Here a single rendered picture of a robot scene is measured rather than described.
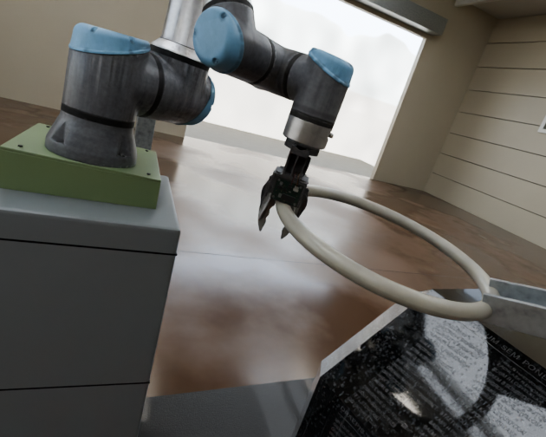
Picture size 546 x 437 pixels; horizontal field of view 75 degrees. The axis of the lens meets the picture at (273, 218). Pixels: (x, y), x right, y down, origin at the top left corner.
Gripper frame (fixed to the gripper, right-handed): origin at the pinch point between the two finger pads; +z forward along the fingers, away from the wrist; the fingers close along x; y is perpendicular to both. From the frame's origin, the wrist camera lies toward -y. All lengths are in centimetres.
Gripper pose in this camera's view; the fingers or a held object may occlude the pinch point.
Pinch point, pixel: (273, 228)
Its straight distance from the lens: 79.8
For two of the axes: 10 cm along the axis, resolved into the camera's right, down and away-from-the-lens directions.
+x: 9.4, 3.4, -0.3
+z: -3.1, 8.8, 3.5
